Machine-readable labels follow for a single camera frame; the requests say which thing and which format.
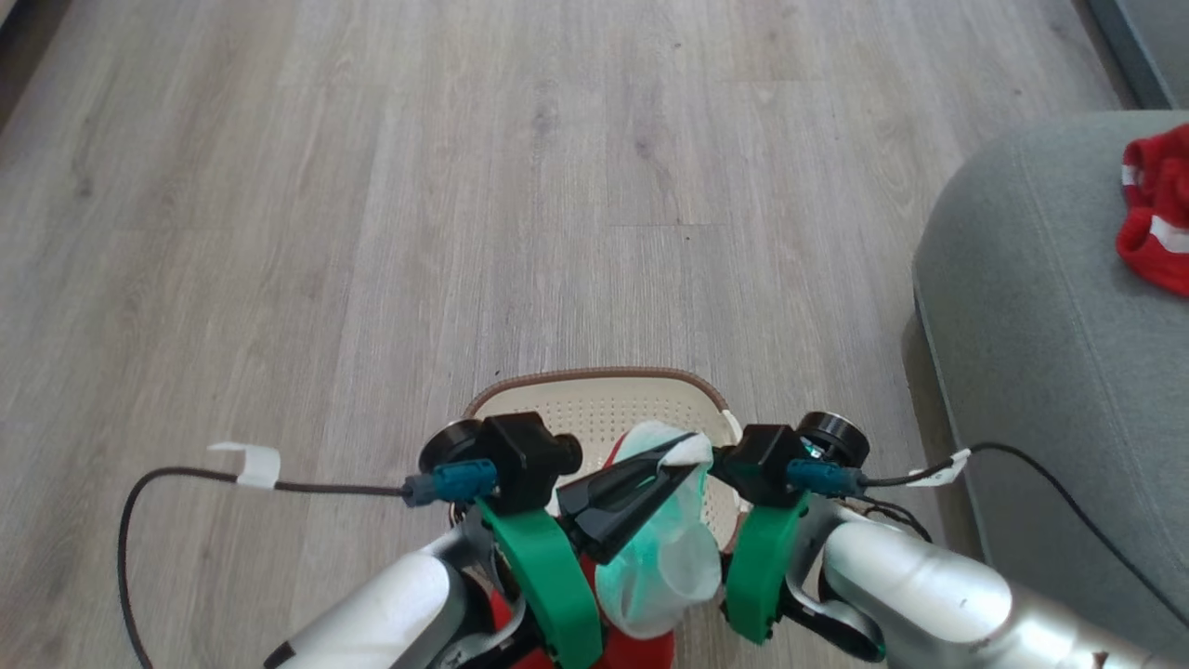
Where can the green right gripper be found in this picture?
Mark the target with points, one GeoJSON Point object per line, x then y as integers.
{"type": "Point", "coordinates": [766, 567]}

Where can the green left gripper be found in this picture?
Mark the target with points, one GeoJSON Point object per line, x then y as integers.
{"type": "Point", "coordinates": [548, 576]}

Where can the pale green white cloth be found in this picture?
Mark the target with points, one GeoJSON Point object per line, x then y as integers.
{"type": "Point", "coordinates": [669, 557]}

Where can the red and white garment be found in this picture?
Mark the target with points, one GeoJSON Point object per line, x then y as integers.
{"type": "Point", "coordinates": [1161, 214]}

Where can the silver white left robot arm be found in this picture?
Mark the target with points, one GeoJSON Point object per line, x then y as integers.
{"type": "Point", "coordinates": [390, 604]}

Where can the grey-green fabric sofa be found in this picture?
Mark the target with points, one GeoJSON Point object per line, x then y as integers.
{"type": "Point", "coordinates": [1050, 307]}

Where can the white plastic laundry basket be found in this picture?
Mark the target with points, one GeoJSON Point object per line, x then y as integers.
{"type": "Point", "coordinates": [594, 409]}

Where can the grey upholstered furniture piece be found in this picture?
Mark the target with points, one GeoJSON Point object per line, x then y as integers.
{"type": "Point", "coordinates": [1147, 46]}

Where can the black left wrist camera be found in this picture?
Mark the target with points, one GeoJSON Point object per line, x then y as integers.
{"type": "Point", "coordinates": [525, 460]}

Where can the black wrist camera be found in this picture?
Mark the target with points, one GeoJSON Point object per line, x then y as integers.
{"type": "Point", "coordinates": [525, 460]}
{"type": "Point", "coordinates": [766, 460]}

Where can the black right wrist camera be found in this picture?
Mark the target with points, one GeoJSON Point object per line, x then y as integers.
{"type": "Point", "coordinates": [766, 460]}

